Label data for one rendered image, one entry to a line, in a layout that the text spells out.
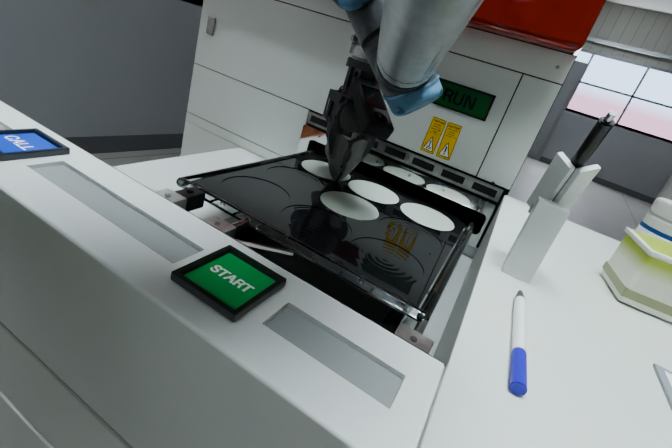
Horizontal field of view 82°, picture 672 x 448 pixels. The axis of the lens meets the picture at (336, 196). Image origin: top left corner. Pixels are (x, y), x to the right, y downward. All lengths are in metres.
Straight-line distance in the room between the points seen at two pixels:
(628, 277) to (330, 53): 0.65
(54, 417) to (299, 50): 0.74
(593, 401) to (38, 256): 0.41
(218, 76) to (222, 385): 0.88
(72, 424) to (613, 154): 9.73
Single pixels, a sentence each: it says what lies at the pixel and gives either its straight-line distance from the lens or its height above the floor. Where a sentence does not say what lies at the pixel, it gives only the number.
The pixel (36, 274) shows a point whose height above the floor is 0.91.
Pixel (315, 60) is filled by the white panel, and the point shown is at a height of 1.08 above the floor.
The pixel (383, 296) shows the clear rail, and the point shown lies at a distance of 0.43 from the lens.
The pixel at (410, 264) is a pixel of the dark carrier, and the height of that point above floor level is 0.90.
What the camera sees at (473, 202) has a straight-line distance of 0.78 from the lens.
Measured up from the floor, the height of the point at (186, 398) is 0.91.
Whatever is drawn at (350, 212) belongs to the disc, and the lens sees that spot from 0.60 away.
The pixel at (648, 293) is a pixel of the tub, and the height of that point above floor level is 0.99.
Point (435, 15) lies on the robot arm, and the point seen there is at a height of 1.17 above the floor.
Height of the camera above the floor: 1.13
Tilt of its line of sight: 21 degrees down
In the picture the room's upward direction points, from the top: 18 degrees clockwise
